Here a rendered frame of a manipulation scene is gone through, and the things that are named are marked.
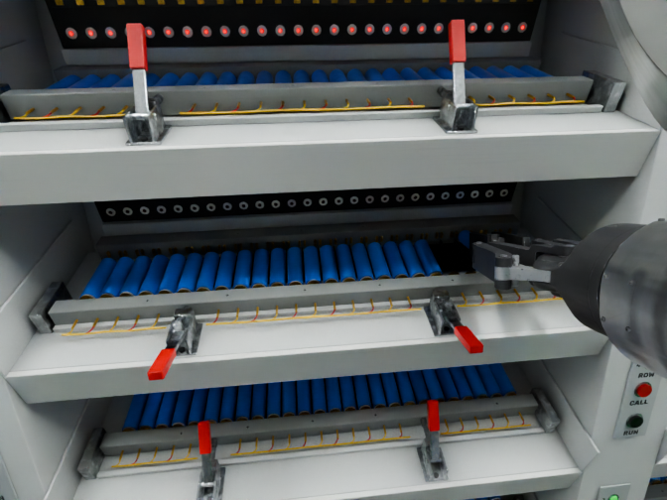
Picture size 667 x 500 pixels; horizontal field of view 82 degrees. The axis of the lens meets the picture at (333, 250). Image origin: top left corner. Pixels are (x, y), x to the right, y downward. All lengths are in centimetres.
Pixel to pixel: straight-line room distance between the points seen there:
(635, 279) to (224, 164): 29
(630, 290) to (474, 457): 37
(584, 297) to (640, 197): 21
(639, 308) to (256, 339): 31
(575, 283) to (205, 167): 28
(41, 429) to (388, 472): 39
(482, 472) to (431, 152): 39
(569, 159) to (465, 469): 37
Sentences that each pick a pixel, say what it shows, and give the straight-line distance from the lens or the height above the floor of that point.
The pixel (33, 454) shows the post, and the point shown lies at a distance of 53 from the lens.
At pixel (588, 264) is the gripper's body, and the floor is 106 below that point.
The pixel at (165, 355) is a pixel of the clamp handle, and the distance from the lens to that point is 37.
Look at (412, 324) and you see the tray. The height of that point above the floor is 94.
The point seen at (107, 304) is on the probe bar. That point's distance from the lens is 46.
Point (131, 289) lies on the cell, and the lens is 48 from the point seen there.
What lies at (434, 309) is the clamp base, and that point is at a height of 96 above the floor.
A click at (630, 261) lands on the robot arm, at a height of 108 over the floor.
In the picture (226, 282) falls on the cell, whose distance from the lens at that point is 45.
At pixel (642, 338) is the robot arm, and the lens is 25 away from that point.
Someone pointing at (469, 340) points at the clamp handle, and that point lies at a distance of 36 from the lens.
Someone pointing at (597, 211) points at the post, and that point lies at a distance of 51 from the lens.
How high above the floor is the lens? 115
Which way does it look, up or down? 19 degrees down
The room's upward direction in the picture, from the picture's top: 2 degrees counter-clockwise
